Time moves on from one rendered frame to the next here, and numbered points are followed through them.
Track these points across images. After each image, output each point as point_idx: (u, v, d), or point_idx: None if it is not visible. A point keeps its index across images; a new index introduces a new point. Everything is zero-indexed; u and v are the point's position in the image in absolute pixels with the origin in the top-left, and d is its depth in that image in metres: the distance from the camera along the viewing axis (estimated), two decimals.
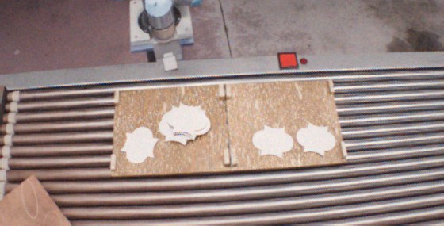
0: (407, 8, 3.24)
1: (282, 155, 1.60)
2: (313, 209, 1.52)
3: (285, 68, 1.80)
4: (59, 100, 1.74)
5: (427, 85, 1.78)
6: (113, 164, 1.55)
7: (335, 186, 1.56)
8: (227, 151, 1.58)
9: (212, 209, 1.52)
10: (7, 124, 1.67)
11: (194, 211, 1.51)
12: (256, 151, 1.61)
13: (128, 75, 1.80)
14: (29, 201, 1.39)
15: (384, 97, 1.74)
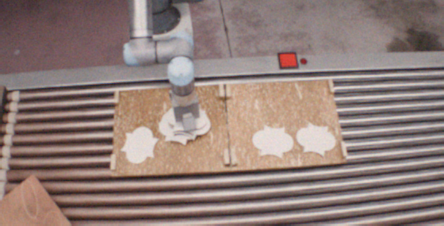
0: (407, 8, 3.24)
1: (282, 155, 1.60)
2: (313, 209, 1.52)
3: (285, 68, 1.80)
4: (59, 100, 1.74)
5: (427, 85, 1.78)
6: (113, 164, 1.55)
7: (335, 186, 1.56)
8: (227, 151, 1.58)
9: (212, 209, 1.52)
10: (7, 124, 1.67)
11: (194, 211, 1.51)
12: (256, 151, 1.61)
13: (128, 75, 1.80)
14: (29, 201, 1.39)
15: (384, 97, 1.74)
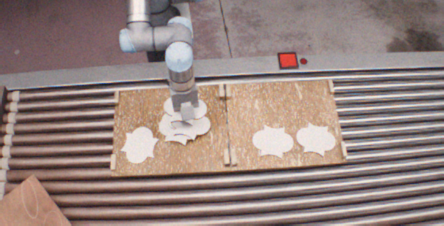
0: (407, 8, 3.24)
1: (282, 155, 1.60)
2: (313, 209, 1.52)
3: (285, 68, 1.80)
4: (59, 100, 1.74)
5: (427, 85, 1.78)
6: (113, 164, 1.55)
7: (335, 186, 1.56)
8: (227, 151, 1.58)
9: (212, 209, 1.52)
10: (7, 124, 1.67)
11: (194, 211, 1.51)
12: (256, 151, 1.61)
13: (128, 75, 1.80)
14: (29, 201, 1.39)
15: (384, 97, 1.74)
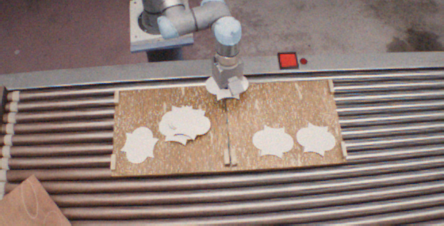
0: (407, 8, 3.24)
1: (282, 155, 1.60)
2: (313, 209, 1.52)
3: (285, 68, 1.80)
4: (59, 100, 1.74)
5: (427, 85, 1.78)
6: (113, 164, 1.55)
7: (335, 186, 1.56)
8: (227, 151, 1.58)
9: (212, 209, 1.52)
10: (7, 124, 1.67)
11: (194, 211, 1.51)
12: (256, 151, 1.61)
13: (128, 75, 1.80)
14: (29, 201, 1.39)
15: (384, 97, 1.74)
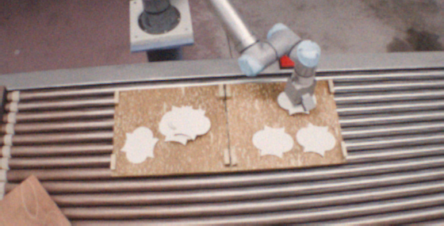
0: (407, 8, 3.24)
1: (282, 155, 1.60)
2: (313, 209, 1.52)
3: (285, 68, 1.80)
4: (59, 100, 1.74)
5: (427, 85, 1.78)
6: (113, 164, 1.55)
7: (335, 186, 1.56)
8: (227, 151, 1.58)
9: (212, 209, 1.52)
10: (7, 124, 1.67)
11: (194, 211, 1.51)
12: (256, 151, 1.61)
13: (128, 75, 1.80)
14: (29, 201, 1.39)
15: (384, 97, 1.74)
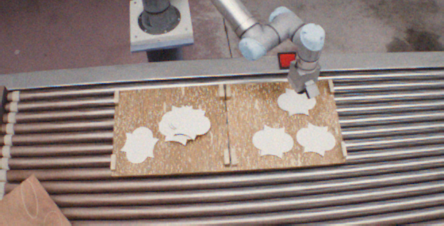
0: (407, 8, 3.24)
1: (282, 155, 1.60)
2: (313, 209, 1.52)
3: (285, 68, 1.80)
4: (59, 100, 1.74)
5: (427, 85, 1.78)
6: (113, 164, 1.55)
7: (335, 186, 1.56)
8: (227, 151, 1.58)
9: (212, 209, 1.52)
10: (7, 124, 1.67)
11: (194, 211, 1.51)
12: (256, 151, 1.61)
13: (128, 75, 1.80)
14: (29, 201, 1.39)
15: (384, 97, 1.74)
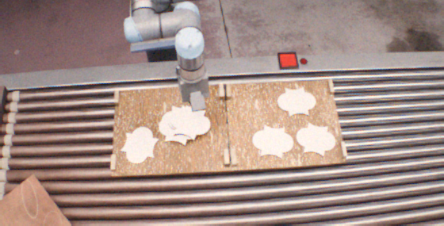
0: (407, 8, 3.24)
1: (282, 155, 1.60)
2: (313, 209, 1.52)
3: (285, 68, 1.80)
4: (59, 100, 1.74)
5: (427, 85, 1.78)
6: (113, 164, 1.55)
7: (335, 186, 1.56)
8: (227, 151, 1.58)
9: (212, 209, 1.52)
10: (7, 124, 1.67)
11: (194, 211, 1.51)
12: (256, 151, 1.61)
13: (128, 75, 1.80)
14: (29, 201, 1.39)
15: (384, 97, 1.74)
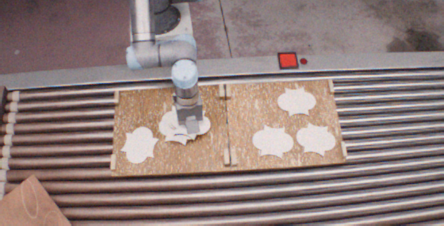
0: (407, 8, 3.24)
1: (282, 155, 1.60)
2: (313, 209, 1.52)
3: (285, 68, 1.80)
4: (59, 100, 1.74)
5: (427, 85, 1.78)
6: (113, 164, 1.55)
7: (335, 186, 1.56)
8: (227, 151, 1.58)
9: (212, 209, 1.52)
10: (7, 124, 1.67)
11: (194, 211, 1.51)
12: (256, 151, 1.61)
13: (128, 75, 1.80)
14: (29, 201, 1.39)
15: (384, 97, 1.74)
